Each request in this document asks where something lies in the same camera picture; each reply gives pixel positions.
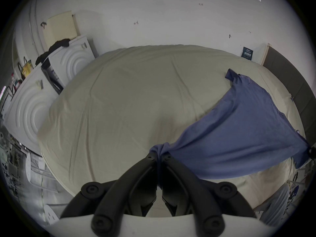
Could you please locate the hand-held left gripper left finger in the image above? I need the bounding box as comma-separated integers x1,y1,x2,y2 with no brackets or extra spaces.
60,153,158,237

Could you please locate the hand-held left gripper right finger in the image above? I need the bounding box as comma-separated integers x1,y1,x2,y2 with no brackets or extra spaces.
158,153,257,237

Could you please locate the blue shirt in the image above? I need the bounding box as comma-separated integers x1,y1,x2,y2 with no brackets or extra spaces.
150,69,312,190

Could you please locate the dark grey padded headboard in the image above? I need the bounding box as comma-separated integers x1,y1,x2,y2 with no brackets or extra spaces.
263,43,316,145

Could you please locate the white plastic chair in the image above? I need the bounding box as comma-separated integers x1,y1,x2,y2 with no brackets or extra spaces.
25,151,60,196

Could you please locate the white washing machine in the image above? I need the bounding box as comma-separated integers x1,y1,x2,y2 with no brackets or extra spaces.
48,35,96,88
4,64,60,155

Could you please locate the yellow bag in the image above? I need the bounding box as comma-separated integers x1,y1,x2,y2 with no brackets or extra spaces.
20,57,34,80

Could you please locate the black cloth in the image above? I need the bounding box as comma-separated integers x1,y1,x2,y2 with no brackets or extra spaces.
35,39,70,66

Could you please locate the pale yellow board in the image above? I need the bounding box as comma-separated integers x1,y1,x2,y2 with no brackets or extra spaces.
44,11,80,49

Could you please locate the dark blue wall sign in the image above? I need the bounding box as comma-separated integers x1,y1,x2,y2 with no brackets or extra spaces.
241,46,254,60

